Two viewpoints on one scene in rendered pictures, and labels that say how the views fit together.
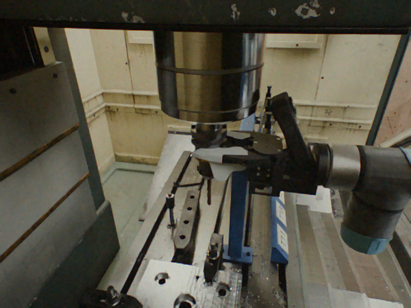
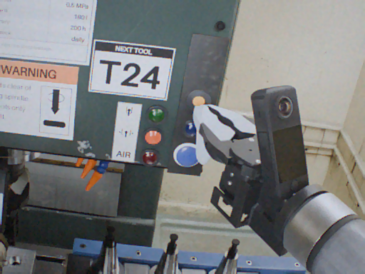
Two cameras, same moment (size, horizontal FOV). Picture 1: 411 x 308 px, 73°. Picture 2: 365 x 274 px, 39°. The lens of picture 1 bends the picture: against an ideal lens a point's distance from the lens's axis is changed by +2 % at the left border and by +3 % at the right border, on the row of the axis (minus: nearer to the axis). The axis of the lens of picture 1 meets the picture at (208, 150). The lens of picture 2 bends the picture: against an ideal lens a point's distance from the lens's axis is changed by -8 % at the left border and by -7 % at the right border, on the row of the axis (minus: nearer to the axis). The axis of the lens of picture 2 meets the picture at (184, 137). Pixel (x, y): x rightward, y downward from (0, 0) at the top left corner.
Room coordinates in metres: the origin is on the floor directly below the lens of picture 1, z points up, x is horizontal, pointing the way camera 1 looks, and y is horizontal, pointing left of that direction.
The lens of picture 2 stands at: (0.46, -0.83, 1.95)
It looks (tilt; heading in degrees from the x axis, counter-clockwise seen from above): 31 degrees down; 71
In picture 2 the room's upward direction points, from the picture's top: 11 degrees clockwise
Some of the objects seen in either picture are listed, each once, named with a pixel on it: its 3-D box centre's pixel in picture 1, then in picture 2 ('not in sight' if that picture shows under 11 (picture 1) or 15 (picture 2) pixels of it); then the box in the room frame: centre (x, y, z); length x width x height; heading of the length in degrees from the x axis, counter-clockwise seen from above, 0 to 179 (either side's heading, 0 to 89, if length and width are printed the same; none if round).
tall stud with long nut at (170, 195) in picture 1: (170, 209); not in sight; (0.68, 0.12, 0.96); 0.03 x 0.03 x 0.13
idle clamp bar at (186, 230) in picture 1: (188, 222); not in sight; (0.66, 0.07, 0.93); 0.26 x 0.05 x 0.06; 174
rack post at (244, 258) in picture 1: (237, 216); not in sight; (0.56, -0.08, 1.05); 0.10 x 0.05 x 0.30; 79
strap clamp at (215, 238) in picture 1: (213, 262); not in sight; (0.47, -0.01, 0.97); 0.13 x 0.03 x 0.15; 169
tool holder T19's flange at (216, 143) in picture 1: (208, 133); (8, 163); (0.42, 0.00, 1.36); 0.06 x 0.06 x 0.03
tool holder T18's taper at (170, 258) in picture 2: (266, 121); (168, 262); (0.71, -0.16, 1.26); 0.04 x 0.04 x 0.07
